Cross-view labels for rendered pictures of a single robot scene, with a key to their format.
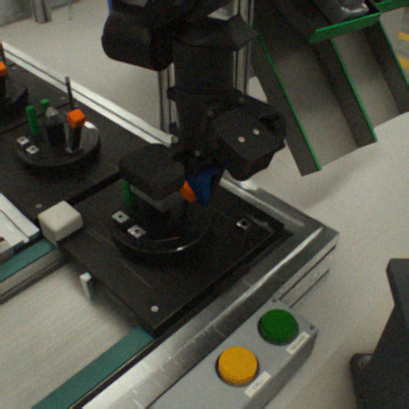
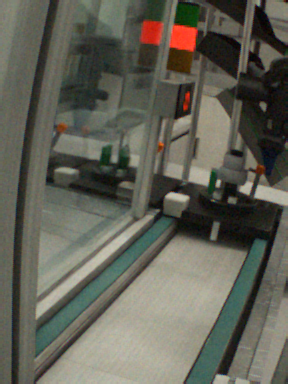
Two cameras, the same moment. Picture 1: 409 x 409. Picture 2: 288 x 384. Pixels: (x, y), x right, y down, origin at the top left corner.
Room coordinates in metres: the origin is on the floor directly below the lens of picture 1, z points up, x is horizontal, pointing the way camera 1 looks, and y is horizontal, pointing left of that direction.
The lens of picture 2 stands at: (-0.56, 0.87, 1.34)
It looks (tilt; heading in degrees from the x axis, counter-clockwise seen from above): 16 degrees down; 330
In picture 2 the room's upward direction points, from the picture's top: 10 degrees clockwise
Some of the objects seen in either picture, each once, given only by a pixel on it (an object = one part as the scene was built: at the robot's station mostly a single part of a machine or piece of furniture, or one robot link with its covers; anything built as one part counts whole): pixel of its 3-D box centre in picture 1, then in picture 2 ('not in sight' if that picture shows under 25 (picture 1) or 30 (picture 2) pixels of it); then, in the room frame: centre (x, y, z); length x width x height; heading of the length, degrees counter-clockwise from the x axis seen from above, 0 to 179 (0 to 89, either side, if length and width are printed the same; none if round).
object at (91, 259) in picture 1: (162, 229); (226, 208); (0.49, 0.06, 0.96); 0.24 x 0.24 x 0.02; 46
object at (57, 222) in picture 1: (61, 225); (175, 205); (0.49, 0.19, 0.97); 0.05 x 0.05 x 0.04; 46
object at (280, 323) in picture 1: (277, 327); not in sight; (0.32, -0.09, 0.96); 0.04 x 0.04 x 0.02
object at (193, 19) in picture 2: not in sight; (186, 15); (0.43, 0.27, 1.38); 0.05 x 0.05 x 0.05
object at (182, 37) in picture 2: not in sight; (183, 37); (0.43, 0.27, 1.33); 0.05 x 0.05 x 0.05
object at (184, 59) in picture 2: not in sight; (179, 59); (0.43, 0.27, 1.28); 0.05 x 0.05 x 0.05
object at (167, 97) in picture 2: not in sight; (180, 56); (0.43, 0.27, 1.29); 0.12 x 0.05 x 0.25; 136
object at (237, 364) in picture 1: (237, 366); not in sight; (0.27, -0.04, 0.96); 0.04 x 0.04 x 0.02
